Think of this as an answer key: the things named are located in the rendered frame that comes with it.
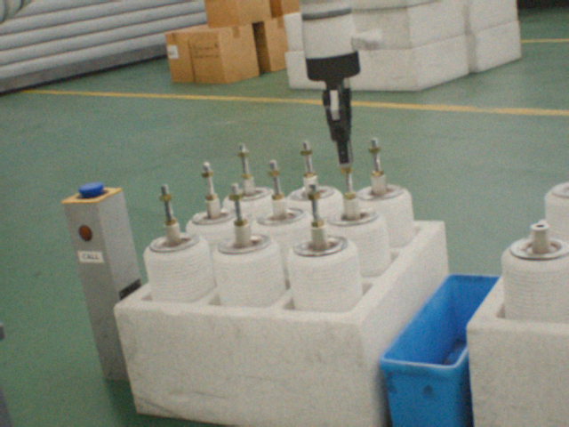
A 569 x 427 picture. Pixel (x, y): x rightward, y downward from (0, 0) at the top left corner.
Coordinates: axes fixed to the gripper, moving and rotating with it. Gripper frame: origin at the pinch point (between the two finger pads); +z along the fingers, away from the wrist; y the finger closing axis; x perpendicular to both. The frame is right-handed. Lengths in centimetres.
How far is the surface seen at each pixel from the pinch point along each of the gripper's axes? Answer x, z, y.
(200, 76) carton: -107, 30, -363
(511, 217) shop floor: 30, 35, -67
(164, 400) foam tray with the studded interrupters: -30.3, 32.2, 10.1
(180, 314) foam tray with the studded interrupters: -24.5, 17.6, 12.1
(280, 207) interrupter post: -10.8, 8.1, -2.9
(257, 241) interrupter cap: -13.2, 9.9, 6.6
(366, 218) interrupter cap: 2.2, 9.7, 1.6
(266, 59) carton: -69, 27, -374
